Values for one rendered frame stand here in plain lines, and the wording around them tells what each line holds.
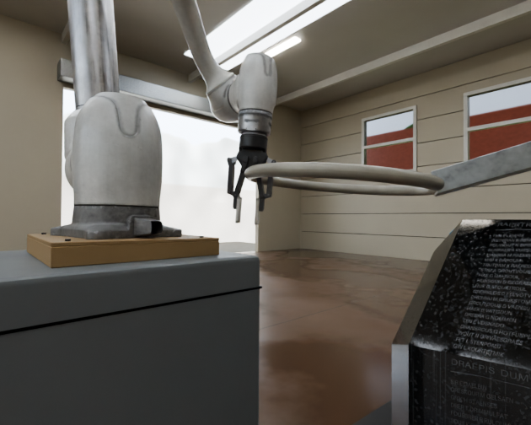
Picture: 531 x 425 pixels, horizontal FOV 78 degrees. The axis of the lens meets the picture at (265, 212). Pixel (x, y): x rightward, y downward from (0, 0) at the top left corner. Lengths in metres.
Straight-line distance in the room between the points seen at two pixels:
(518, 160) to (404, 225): 7.12
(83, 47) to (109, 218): 0.45
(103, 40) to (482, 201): 6.98
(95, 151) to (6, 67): 6.31
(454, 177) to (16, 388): 0.80
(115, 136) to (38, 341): 0.34
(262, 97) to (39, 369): 0.70
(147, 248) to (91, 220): 0.12
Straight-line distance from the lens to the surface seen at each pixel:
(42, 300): 0.49
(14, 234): 6.55
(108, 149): 0.64
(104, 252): 0.56
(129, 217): 0.63
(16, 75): 6.91
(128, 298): 0.52
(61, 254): 0.55
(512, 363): 0.72
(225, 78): 1.01
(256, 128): 0.86
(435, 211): 7.64
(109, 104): 0.68
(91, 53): 0.93
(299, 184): 1.06
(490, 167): 0.81
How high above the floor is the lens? 0.87
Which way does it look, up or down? 1 degrees up
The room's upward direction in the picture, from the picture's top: straight up
